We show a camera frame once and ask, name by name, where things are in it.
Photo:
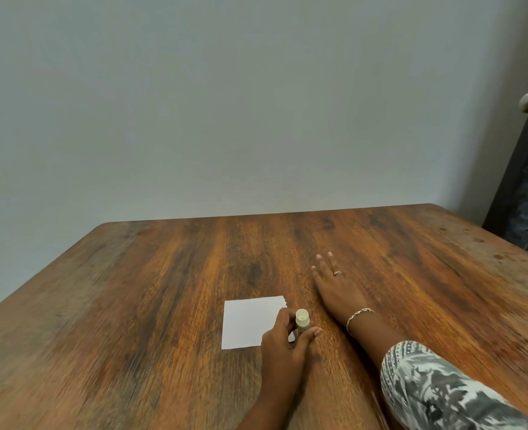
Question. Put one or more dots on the dark door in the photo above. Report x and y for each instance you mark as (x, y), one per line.
(517, 161)

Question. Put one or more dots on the person's right forearm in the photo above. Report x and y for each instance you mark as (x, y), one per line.
(373, 338)

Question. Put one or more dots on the person's right hand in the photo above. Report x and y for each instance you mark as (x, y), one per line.
(341, 296)

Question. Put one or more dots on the person's right fingers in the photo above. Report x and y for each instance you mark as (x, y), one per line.
(331, 266)

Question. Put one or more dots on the white paper sheet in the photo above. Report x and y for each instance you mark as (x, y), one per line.
(246, 324)

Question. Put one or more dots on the grey white patterned sleeve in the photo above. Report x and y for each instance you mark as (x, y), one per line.
(438, 389)

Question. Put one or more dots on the white yellow glue stick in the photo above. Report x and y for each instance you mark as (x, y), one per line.
(302, 321)

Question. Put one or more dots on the person's left hand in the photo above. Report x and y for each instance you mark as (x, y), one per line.
(281, 358)

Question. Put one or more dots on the person's left forearm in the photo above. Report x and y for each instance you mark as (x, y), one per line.
(273, 411)

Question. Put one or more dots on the silver round door knob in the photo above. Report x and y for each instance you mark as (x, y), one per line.
(527, 102)

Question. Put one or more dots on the person's left thumb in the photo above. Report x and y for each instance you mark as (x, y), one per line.
(308, 336)

